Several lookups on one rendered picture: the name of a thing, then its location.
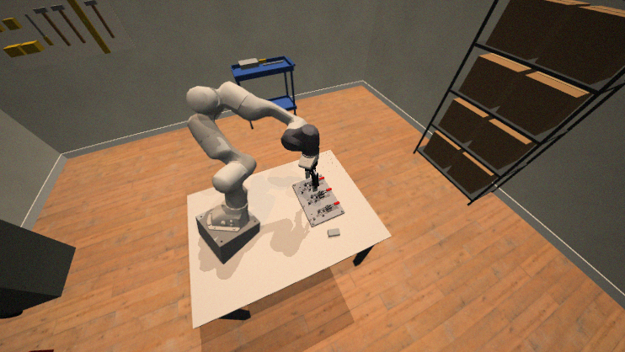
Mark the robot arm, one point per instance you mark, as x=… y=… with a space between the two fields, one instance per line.
x=299 y=136

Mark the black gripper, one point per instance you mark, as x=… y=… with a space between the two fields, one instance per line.
x=314 y=176

